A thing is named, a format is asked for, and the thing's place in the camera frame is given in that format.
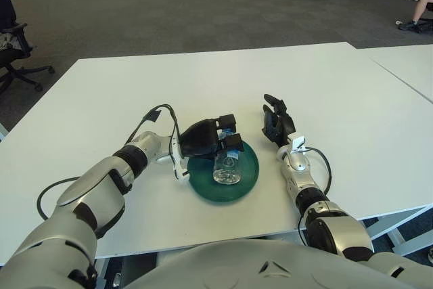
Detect grey patterned cloth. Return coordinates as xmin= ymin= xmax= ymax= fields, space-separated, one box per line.
xmin=0 ymin=30 xmax=16 ymax=51

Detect seated person's leg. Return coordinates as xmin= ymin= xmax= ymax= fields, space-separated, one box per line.
xmin=398 ymin=0 xmax=433 ymax=32

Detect grey robot torso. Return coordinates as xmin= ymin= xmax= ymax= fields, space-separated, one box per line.
xmin=124 ymin=238 xmax=433 ymax=289

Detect green round plate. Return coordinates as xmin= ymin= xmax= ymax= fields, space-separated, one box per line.
xmin=186 ymin=141 xmax=260 ymax=206

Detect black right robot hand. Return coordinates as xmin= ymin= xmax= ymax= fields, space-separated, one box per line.
xmin=260 ymin=93 xmax=307 ymax=154

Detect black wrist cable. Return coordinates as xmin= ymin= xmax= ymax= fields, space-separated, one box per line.
xmin=304 ymin=146 xmax=333 ymax=198
xmin=124 ymin=104 xmax=187 ymax=177

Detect clear plastic water bottle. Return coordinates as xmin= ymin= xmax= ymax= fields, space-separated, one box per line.
xmin=212 ymin=128 xmax=243 ymax=185

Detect black office chair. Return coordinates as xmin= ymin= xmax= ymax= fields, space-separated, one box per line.
xmin=0 ymin=0 xmax=57 ymax=95

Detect black right elbow cable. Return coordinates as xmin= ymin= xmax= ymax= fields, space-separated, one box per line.
xmin=297 ymin=216 xmax=307 ymax=246

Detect black elbow cable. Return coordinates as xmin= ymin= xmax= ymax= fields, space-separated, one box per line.
xmin=36 ymin=175 xmax=84 ymax=221
xmin=297 ymin=216 xmax=307 ymax=246

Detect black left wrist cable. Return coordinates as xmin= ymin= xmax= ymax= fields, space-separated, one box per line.
xmin=124 ymin=104 xmax=187 ymax=177

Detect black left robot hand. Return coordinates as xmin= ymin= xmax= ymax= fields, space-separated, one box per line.
xmin=168 ymin=113 xmax=244 ymax=180

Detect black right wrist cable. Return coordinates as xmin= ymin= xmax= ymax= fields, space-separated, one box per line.
xmin=304 ymin=146 xmax=333 ymax=198

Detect black left elbow cable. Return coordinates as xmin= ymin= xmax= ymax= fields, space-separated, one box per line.
xmin=36 ymin=175 xmax=84 ymax=221

